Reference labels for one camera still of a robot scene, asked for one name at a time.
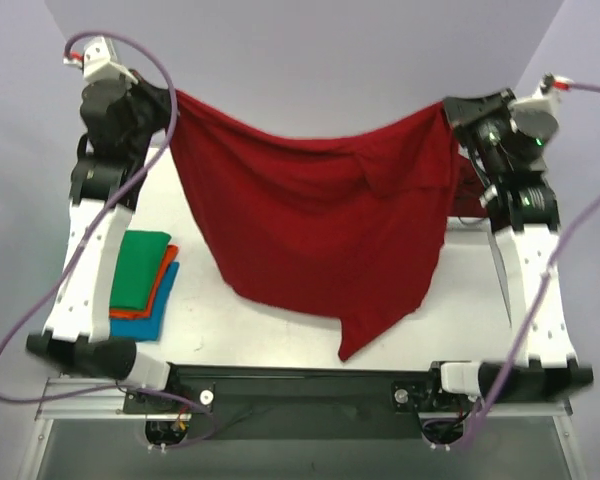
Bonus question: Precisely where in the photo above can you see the red t shirt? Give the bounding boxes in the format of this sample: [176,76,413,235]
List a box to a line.
[170,93,482,361]

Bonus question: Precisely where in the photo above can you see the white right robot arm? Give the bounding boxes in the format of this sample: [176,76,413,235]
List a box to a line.
[422,87,594,408]

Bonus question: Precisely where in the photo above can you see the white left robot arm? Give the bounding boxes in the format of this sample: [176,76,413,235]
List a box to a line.
[26,72,183,412]

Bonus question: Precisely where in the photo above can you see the orange folded t shirt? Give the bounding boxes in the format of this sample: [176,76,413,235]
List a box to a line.
[109,244,179,321]

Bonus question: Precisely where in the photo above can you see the green folded t shirt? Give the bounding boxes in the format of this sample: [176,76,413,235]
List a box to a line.
[110,230,171,311]

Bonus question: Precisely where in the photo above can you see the blue folded t shirt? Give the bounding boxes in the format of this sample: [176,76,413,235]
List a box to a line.
[107,260,181,342]

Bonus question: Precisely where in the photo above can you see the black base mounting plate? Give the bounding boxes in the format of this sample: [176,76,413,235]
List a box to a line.
[122,365,471,440]

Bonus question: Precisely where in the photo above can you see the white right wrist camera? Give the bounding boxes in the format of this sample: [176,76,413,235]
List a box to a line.
[509,73,572,145]

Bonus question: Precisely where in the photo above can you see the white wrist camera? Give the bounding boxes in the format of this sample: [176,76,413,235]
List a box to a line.
[63,36,129,84]
[509,73,572,145]

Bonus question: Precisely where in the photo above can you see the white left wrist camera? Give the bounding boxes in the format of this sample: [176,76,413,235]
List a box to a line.
[63,36,129,84]

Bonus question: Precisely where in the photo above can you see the aluminium extrusion rail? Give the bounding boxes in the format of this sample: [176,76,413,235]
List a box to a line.
[35,377,573,420]

